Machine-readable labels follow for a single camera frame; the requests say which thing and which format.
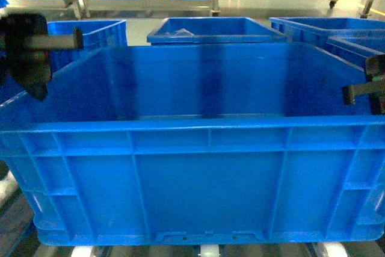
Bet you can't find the large blue plastic crate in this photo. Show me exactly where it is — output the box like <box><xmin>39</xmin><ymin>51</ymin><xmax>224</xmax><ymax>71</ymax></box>
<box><xmin>1</xmin><ymin>43</ymin><xmax>384</xmax><ymax>246</ymax></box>

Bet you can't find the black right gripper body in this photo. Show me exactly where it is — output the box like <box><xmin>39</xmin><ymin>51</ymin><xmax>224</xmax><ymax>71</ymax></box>
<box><xmin>365</xmin><ymin>54</ymin><xmax>384</xmax><ymax>114</ymax></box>

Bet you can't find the blue crate rear right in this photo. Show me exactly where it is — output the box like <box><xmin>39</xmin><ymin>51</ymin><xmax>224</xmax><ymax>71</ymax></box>
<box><xmin>270</xmin><ymin>17</ymin><xmax>384</xmax><ymax>68</ymax></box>

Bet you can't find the metal shelf rack left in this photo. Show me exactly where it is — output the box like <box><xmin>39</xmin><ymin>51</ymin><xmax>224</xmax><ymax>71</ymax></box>
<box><xmin>5</xmin><ymin>0</ymin><xmax>220</xmax><ymax>19</ymax></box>

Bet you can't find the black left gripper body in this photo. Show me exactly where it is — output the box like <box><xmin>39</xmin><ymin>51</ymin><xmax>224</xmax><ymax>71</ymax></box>
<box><xmin>1</xmin><ymin>13</ymin><xmax>52</xmax><ymax>101</ymax></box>

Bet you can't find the blue crate rear centre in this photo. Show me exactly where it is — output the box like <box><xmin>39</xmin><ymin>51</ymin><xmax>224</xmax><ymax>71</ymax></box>
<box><xmin>147</xmin><ymin>17</ymin><xmax>287</xmax><ymax>45</ymax></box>

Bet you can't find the blue crate rear left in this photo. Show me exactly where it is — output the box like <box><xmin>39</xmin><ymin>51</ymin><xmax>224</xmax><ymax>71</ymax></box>
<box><xmin>0</xmin><ymin>19</ymin><xmax>128</xmax><ymax>104</ymax></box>

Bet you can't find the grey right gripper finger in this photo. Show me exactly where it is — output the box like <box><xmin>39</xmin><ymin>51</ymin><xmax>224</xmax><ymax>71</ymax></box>
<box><xmin>342</xmin><ymin>81</ymin><xmax>384</xmax><ymax>105</ymax></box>

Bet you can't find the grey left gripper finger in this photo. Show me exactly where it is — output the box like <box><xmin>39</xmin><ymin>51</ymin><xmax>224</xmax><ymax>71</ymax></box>
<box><xmin>28</xmin><ymin>28</ymin><xmax>84</xmax><ymax>50</ymax></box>

